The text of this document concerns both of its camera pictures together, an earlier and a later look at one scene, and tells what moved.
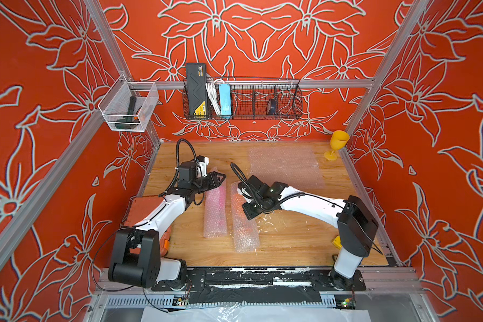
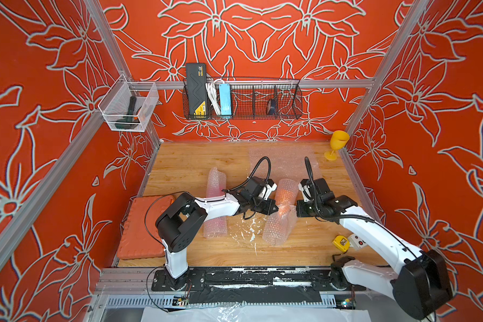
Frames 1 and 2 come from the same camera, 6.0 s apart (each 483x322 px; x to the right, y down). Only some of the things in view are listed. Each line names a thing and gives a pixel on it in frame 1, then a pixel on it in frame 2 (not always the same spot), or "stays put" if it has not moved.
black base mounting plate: x=256 y=284 stays put
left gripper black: x=212 y=178 -> x=268 y=210
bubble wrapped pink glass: x=215 y=221 stays put
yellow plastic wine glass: x=338 y=140 stays put
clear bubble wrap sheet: x=296 y=167 stays put
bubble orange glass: x=245 y=231 -> x=283 y=216
